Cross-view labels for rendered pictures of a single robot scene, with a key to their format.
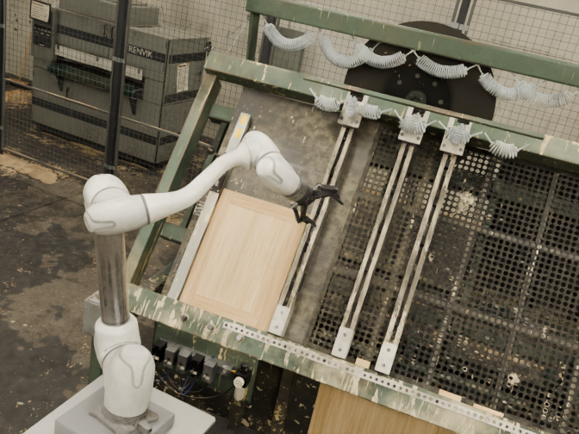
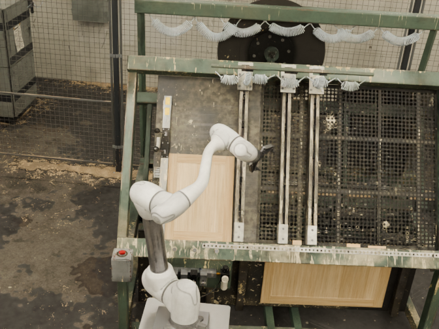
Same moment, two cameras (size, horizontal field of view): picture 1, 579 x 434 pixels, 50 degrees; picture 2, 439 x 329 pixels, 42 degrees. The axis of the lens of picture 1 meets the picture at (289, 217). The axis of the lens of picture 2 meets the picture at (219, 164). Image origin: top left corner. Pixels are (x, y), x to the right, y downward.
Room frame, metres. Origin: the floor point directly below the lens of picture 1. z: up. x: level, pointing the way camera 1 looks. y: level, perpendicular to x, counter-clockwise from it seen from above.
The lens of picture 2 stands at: (-0.59, 1.02, 3.10)
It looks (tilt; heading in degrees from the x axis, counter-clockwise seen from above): 28 degrees down; 343
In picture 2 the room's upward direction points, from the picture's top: 4 degrees clockwise
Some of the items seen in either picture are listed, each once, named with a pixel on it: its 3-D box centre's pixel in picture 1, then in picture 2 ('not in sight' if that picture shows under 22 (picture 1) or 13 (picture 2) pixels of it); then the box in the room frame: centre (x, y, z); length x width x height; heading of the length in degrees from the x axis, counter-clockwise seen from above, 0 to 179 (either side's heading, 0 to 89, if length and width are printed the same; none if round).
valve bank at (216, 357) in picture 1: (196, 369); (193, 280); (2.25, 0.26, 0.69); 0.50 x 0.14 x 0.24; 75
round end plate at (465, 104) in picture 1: (415, 101); (271, 53); (3.29, -0.52, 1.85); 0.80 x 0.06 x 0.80; 75
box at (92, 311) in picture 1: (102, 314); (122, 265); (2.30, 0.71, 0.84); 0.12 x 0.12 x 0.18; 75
